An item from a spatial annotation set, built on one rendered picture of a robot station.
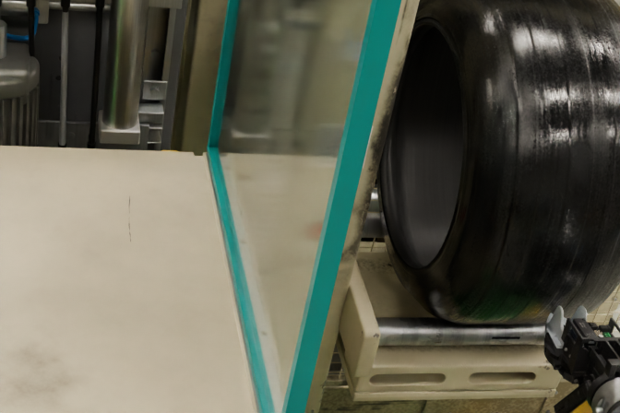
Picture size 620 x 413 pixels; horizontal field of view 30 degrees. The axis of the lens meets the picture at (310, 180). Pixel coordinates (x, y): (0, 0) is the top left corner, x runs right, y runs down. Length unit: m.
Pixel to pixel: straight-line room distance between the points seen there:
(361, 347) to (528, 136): 0.44
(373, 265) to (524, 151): 0.64
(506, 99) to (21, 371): 0.77
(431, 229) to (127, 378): 0.99
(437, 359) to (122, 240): 0.71
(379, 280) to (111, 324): 0.95
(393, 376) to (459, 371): 0.11
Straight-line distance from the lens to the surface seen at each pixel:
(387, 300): 2.10
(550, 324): 1.77
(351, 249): 1.83
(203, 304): 1.31
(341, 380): 2.63
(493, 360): 1.95
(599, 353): 1.67
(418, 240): 2.07
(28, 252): 1.36
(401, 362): 1.89
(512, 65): 1.63
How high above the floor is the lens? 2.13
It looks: 34 degrees down
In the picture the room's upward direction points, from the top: 12 degrees clockwise
